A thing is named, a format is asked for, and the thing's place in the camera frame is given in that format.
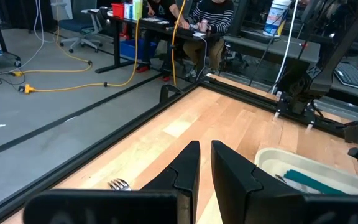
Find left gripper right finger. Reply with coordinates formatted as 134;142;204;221
210;139;305;224

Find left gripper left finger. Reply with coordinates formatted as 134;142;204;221
141;140;201;224

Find green cloth napkin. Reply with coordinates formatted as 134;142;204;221
283;169;348;196

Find beige plastic tray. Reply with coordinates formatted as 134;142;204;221
254;147;358;197

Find black keyboard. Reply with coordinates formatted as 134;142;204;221
334;62;358;93

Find blue storage bin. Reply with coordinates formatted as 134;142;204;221
119;38;158;62

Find white wipes canister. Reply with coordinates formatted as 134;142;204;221
262;0;293;38

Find black office desk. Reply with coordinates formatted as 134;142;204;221
94;14;222;75

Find person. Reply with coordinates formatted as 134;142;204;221
135;0;190;83
183;0;235;77

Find pale cylindrical container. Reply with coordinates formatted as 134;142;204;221
131;0;144;21

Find blue and white carton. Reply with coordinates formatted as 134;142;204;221
124;2;134;20

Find red box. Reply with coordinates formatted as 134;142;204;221
110;2;126;19

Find blue office chair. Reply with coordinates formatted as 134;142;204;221
57;6;111;54

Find black folding panels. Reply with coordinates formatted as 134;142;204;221
0;0;57;34

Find yellow extension cable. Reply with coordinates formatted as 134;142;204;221
11;0;93;77
170;0;188;86
17;18;141;95

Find white cable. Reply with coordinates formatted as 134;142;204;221
270;0;300;95

